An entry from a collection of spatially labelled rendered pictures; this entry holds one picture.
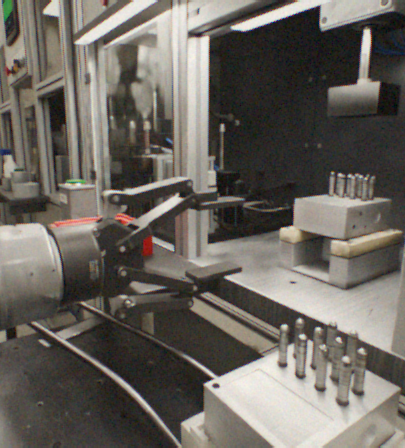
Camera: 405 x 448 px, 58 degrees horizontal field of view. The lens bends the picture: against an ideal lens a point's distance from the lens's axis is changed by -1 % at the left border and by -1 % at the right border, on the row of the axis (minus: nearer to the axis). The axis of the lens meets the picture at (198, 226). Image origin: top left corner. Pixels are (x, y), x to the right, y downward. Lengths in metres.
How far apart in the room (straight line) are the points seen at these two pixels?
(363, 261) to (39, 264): 0.45
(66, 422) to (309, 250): 0.49
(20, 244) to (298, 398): 0.25
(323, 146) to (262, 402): 0.75
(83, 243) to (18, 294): 0.07
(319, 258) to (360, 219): 0.12
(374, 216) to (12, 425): 0.67
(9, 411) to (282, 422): 0.54
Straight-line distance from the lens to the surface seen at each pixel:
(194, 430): 0.35
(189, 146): 0.64
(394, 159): 0.88
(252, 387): 0.32
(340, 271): 0.58
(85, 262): 0.34
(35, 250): 0.33
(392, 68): 0.90
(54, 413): 0.72
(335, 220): 0.58
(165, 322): 1.18
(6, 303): 0.33
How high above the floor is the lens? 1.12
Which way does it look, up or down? 13 degrees down
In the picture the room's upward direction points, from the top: straight up
